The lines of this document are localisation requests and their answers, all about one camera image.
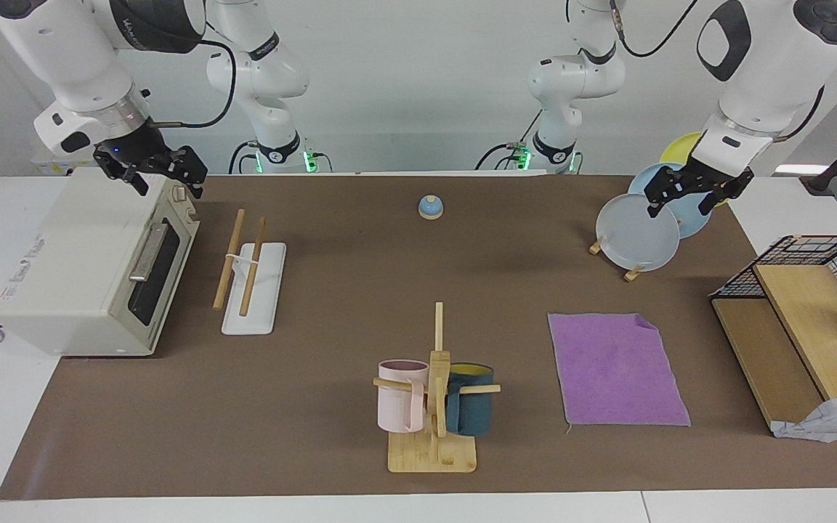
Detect purple towel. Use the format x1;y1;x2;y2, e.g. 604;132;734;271
548;312;692;427

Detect wooden plate rack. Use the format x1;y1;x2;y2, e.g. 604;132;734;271
589;236;644;283

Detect white towel rack wooden bars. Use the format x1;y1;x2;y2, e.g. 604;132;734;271
213;208;287;336

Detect light blue plate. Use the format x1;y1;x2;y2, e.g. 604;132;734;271
628;163;713;239

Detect grey plate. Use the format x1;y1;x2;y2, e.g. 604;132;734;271
596;193;681;272

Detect yellow plate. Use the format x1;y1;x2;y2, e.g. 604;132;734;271
660;131;728;208

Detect cream toaster oven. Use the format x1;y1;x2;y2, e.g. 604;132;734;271
0;169;200;357

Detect wooden shelf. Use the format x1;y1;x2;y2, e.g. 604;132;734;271
711;263;837;437

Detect brown table mat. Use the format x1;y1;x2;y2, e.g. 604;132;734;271
0;174;837;500

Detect dark teal mug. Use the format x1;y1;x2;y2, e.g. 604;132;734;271
445;362;495;437

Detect pink mug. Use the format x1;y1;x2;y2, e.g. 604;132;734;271
378;360;430;434

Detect wooden mug tree stand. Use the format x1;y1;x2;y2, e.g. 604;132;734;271
373;301;501;474

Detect black base cable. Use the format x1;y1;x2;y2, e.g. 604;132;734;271
475;109;543;171
227;139;259;175

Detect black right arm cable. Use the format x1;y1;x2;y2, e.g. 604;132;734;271
150;36;238;130

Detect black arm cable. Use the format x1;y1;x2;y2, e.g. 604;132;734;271
150;36;238;130
607;0;699;59

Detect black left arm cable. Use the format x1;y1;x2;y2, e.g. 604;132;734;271
607;0;699;59

